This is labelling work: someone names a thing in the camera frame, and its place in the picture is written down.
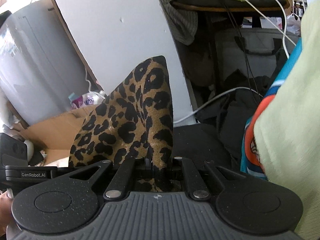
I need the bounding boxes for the plastic bag of packets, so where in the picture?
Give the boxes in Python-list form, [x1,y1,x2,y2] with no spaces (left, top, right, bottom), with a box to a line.
[84,67,100,94]

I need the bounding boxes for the grey fabric storage box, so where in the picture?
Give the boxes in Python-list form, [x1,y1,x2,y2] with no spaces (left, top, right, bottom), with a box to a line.
[215,27,300,80]

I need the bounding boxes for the brown cardboard box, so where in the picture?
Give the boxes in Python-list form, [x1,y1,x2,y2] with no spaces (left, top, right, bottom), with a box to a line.
[7,110,100,167]

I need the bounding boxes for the grey upright panel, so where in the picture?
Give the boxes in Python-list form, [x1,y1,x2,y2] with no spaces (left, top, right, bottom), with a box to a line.
[0,1,97,128]

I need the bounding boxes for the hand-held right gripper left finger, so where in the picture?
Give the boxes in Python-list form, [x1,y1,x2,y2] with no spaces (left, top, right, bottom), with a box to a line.
[67,156,153,201]

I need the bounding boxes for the person's left hand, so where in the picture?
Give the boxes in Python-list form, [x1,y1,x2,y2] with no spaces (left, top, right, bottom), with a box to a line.
[0,191,15,233]

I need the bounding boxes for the light green cloth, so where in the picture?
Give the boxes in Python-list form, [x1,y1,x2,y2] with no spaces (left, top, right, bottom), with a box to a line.
[252,1,320,240]

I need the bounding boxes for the white charging cable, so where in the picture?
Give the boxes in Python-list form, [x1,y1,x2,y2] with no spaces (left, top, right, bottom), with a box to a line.
[265,0,292,57]
[174,87,264,124]

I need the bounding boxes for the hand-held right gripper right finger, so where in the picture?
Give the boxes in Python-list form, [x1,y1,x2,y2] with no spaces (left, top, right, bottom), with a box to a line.
[170,156,243,201]

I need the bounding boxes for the teal orange garment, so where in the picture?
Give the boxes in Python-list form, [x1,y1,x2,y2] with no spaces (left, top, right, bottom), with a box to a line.
[240,39,303,180]

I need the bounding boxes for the leopard print pants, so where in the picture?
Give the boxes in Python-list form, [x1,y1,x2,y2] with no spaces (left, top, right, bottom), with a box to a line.
[69,55,175,193]

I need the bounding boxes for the striped grey cloth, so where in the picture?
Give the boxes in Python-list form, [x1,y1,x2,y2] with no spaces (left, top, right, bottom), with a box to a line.
[160,0,199,45]

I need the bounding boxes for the round dark table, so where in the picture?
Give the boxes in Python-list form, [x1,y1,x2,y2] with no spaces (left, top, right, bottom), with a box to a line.
[172,0,290,28]

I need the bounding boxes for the white printed plastic bag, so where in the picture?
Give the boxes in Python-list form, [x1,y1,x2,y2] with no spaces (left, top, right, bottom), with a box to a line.
[85,91,107,105]

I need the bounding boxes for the crumpled white plastic bag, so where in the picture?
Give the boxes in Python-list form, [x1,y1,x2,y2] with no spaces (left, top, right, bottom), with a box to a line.
[286,14,302,37]

